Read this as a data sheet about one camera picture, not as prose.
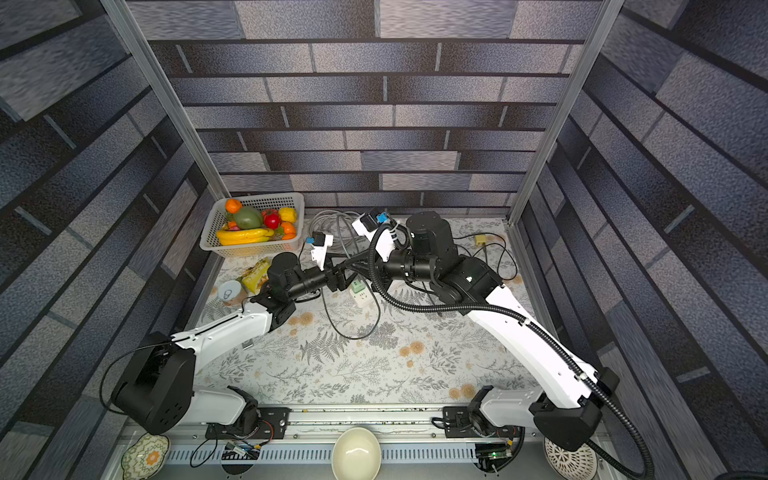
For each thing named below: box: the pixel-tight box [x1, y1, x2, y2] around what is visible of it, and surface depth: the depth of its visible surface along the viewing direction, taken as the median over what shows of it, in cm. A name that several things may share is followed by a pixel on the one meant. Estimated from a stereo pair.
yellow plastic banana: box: [216, 228, 275, 246], surface depth 105 cm
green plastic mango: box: [233, 206, 263, 230], surface depth 109 cm
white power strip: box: [349, 280, 374, 307], surface depth 97 cm
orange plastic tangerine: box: [225, 198, 243, 214], surface depth 112 cm
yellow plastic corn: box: [279, 206, 297, 223], surface depth 116 cm
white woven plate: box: [543, 437, 598, 480], surface depth 68 cm
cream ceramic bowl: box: [331, 427, 382, 480], surface depth 69 cm
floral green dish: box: [121, 432, 170, 480], surface depth 70 cm
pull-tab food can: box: [217, 280, 242, 301], surface depth 94 cm
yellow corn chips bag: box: [242, 257, 271, 295], surface depth 99 cm
